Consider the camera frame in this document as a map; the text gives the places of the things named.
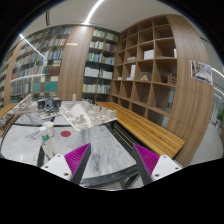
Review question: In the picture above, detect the long wooden bench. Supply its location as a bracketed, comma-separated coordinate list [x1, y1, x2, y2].
[97, 102, 185, 158]

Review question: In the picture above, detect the dark grey building model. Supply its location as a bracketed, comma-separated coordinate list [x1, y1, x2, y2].
[37, 97, 61, 113]

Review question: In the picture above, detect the bookshelf with books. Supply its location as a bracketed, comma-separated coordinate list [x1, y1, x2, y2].
[82, 28, 118, 102]
[0, 25, 72, 108]

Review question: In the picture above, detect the clear plastic water bottle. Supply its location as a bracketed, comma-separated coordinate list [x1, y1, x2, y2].
[40, 126, 54, 158]

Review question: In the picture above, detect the small wooden model on shelf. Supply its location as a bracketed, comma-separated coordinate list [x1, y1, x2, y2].
[140, 75, 149, 81]

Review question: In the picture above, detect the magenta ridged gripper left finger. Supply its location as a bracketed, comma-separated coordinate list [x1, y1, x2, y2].
[41, 142, 92, 186]

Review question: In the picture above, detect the left bookshelf with books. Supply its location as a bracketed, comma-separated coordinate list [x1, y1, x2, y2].
[0, 25, 72, 108]

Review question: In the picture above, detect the poster on wooden wall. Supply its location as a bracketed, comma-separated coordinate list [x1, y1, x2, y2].
[190, 60, 213, 85]

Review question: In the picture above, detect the white paper cup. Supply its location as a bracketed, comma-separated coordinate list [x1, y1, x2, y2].
[43, 121, 54, 137]

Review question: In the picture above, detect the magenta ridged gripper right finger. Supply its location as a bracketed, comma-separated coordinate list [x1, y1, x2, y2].
[133, 143, 183, 186]

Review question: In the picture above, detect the wooden cubby shelf unit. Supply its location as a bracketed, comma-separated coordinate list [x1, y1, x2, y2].
[110, 15, 177, 127]

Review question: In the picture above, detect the white box on shelf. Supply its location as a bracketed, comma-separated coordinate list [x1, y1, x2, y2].
[144, 50, 154, 59]

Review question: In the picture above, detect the middle bookshelf with books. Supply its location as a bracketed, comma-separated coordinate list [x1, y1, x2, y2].
[82, 28, 118, 102]

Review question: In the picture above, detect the red round sticker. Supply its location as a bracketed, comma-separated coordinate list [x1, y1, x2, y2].
[61, 131, 71, 137]

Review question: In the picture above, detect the white building model left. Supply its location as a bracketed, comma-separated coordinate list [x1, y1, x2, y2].
[13, 94, 38, 114]

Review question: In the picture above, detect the white architectural city model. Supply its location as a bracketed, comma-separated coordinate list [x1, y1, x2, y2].
[60, 101, 117, 131]

